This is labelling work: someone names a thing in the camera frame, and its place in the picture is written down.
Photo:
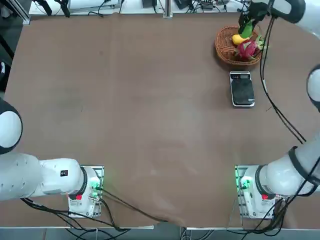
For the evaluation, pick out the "black stand leg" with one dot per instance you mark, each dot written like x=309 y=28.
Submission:
x=65 y=8
x=46 y=7

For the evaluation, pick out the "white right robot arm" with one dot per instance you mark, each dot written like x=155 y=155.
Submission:
x=275 y=175

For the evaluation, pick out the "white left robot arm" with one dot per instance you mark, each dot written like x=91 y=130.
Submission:
x=57 y=175

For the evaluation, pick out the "aluminium profile post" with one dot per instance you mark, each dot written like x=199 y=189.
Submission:
x=167 y=8

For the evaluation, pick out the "white electronic scale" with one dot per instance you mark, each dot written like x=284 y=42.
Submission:
x=242 y=90

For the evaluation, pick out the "brown wicker basket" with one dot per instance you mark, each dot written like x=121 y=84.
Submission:
x=225 y=47

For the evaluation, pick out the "aluminium profile rail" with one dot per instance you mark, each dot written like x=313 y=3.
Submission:
x=25 y=18

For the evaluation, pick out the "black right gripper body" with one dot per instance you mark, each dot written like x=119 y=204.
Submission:
x=258 y=10

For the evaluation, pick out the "yellow mango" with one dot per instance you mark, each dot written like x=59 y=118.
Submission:
x=237 y=39

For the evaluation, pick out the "pink dragon fruit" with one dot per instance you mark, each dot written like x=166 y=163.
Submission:
x=246 y=50

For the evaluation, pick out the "black power adapter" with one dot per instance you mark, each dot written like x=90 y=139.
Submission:
x=149 y=3
x=182 y=3

